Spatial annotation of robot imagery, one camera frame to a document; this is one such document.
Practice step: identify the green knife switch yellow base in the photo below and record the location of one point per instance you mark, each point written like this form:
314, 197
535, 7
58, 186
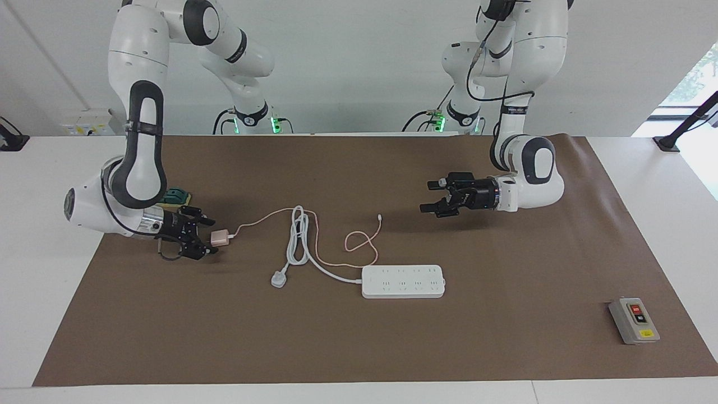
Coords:
178, 196

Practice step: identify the brown table mat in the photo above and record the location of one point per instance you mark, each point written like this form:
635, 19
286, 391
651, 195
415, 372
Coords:
392, 348

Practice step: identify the black slanted stand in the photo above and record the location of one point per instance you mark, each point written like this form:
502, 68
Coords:
667, 143

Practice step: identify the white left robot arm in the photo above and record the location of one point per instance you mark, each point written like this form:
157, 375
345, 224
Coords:
538, 73

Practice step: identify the white wall socket box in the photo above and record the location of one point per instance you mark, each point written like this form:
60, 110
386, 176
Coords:
84, 123

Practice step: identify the window with greenery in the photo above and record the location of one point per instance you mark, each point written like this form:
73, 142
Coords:
698, 78

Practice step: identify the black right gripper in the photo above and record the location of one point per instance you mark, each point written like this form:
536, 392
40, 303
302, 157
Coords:
179, 230

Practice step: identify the black desk clamp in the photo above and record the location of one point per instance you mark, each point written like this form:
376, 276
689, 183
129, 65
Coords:
11, 141

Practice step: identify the white power strip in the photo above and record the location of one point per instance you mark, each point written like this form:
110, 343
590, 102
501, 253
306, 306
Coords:
404, 283

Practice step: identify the pink charger adapter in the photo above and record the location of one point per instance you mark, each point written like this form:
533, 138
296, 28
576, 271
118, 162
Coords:
220, 238

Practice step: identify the grey on-off switch box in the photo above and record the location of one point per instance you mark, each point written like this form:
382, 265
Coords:
634, 322

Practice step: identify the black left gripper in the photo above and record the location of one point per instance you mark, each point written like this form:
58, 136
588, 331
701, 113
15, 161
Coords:
471, 193

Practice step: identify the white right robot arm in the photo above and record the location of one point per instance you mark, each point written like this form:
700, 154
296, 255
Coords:
140, 56

